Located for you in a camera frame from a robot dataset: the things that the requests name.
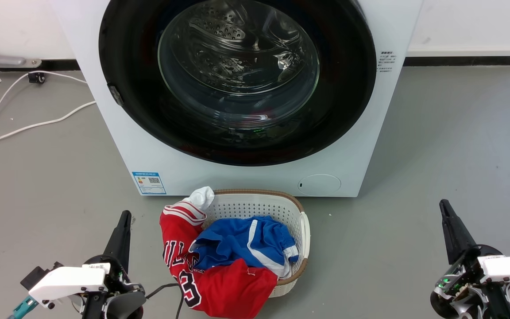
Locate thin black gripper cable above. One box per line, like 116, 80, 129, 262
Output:
145, 284, 185, 319

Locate white front-load washing machine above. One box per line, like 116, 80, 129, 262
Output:
49, 0, 424, 198

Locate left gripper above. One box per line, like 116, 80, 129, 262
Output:
82, 210, 147, 319

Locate round white filter cover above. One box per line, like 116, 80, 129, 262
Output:
298, 174, 342, 196

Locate black round glass washer door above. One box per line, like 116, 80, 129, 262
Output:
99, 0, 377, 167

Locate small black text sticker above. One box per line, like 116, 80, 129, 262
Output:
379, 50, 397, 77

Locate blue energy label sticker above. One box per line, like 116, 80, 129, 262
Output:
131, 171, 167, 196

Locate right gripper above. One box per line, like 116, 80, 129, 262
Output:
430, 199, 510, 319

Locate white sock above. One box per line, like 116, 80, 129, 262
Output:
183, 186, 215, 211

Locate blue shorts with white stripe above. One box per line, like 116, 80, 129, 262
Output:
189, 216, 299, 279

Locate white perforated laundry basket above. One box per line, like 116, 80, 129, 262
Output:
202, 189, 311, 298

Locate red basketball jersey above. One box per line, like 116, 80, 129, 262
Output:
159, 201, 278, 319

